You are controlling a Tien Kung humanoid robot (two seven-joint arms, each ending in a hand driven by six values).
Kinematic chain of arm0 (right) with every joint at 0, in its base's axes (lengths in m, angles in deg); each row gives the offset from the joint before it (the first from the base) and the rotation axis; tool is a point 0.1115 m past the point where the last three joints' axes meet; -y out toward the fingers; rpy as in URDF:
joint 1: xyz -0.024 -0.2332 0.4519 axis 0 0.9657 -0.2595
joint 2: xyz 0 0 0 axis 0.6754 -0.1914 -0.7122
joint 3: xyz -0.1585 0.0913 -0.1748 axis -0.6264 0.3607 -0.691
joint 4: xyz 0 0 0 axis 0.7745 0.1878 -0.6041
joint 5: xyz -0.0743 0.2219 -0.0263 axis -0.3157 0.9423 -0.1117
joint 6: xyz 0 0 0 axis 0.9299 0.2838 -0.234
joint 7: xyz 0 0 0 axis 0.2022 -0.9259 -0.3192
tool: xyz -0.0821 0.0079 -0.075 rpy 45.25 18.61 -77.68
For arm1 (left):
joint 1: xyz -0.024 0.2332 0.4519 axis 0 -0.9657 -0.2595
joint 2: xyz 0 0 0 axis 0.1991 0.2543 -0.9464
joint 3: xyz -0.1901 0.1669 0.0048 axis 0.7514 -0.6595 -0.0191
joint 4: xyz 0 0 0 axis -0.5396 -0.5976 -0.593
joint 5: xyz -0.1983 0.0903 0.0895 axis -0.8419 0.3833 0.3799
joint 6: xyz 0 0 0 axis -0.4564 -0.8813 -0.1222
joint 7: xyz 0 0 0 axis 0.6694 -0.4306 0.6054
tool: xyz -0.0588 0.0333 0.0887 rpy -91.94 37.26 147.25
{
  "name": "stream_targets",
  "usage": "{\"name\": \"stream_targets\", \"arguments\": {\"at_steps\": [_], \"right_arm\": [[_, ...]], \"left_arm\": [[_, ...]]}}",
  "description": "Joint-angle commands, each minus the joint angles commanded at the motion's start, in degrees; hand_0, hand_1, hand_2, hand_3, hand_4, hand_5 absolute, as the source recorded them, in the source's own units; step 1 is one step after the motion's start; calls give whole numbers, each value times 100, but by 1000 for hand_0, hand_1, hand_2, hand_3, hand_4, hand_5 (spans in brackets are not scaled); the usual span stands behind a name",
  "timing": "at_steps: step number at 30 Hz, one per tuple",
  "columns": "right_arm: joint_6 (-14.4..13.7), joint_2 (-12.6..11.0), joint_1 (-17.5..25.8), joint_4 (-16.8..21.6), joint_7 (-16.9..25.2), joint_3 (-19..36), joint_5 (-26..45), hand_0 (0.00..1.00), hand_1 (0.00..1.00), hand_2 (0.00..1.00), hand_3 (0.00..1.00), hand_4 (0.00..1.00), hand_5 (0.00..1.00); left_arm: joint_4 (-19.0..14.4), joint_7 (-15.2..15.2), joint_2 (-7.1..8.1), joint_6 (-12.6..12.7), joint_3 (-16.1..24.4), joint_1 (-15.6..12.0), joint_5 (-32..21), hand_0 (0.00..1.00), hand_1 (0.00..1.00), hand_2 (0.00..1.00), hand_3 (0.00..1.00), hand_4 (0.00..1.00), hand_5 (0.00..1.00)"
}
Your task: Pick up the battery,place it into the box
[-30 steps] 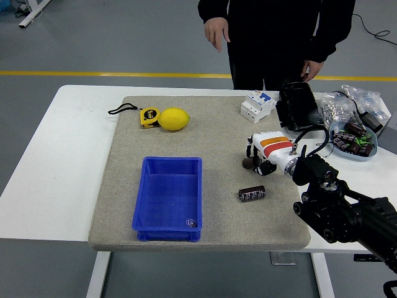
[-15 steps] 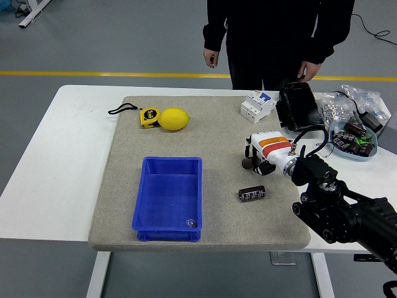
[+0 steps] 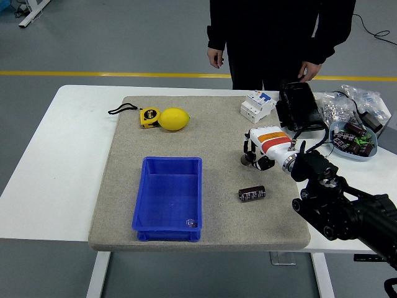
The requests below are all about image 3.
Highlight black power adapter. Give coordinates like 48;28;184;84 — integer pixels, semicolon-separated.
361;111;384;133

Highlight clear bag of blue parts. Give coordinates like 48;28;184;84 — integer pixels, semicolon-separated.
341;84;391;125

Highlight yellow tape measure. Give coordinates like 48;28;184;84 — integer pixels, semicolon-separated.
107;104;162;129

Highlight yellow lemon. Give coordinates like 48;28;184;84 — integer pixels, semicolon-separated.
158;107;190;132

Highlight clear bag of washers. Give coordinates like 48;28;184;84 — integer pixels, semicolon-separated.
318;90;357;131

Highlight blue plastic box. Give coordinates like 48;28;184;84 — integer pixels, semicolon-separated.
132;156;203;243

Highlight white circuit breaker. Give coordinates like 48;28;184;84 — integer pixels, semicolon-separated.
240;89;277;125

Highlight black table control panel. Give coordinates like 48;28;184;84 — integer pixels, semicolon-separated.
354;254;384;262

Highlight person's left hand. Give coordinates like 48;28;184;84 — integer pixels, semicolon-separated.
297;60;323;82

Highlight black wrapped device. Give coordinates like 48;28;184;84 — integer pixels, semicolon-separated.
275;81;326;133

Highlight black floor cable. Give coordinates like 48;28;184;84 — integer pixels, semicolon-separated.
352;12;397;47

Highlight grey-brown mat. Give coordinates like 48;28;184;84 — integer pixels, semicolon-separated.
87;95;311;253

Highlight person's right hand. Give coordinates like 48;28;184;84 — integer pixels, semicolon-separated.
207;47;225;70

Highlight white table leg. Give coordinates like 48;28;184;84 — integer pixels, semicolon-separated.
86;251;112;298
311;253;336;298

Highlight white and black robot right hand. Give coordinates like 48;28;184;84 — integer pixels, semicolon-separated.
243;125;296;172

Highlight metal table bracket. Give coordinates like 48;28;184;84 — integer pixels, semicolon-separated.
269;251;297;266

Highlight white floor frame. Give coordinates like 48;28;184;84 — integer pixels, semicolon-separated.
17;0;52;29

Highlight light blue bowl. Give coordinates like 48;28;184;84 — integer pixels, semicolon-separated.
328;120;379;162

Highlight person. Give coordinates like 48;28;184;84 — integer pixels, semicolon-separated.
207;0;357;91

